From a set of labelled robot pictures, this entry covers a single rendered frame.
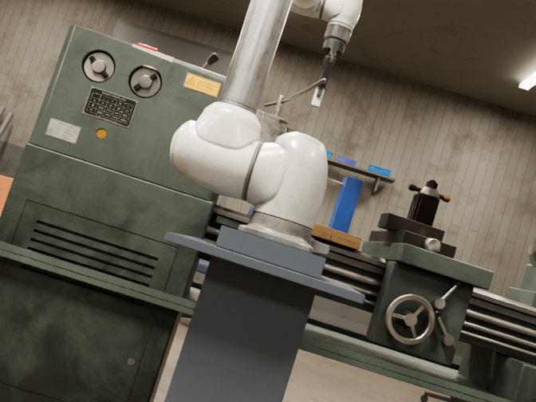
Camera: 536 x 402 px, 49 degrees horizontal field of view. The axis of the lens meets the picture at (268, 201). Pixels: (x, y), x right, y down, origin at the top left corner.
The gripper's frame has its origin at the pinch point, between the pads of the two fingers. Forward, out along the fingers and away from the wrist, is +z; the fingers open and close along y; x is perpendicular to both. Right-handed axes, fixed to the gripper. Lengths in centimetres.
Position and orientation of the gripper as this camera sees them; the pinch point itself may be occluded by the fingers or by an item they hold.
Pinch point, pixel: (317, 96)
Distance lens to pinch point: 209.0
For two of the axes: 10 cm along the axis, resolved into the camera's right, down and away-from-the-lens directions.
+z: -3.1, 9.5, -0.3
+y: -0.6, 0.1, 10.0
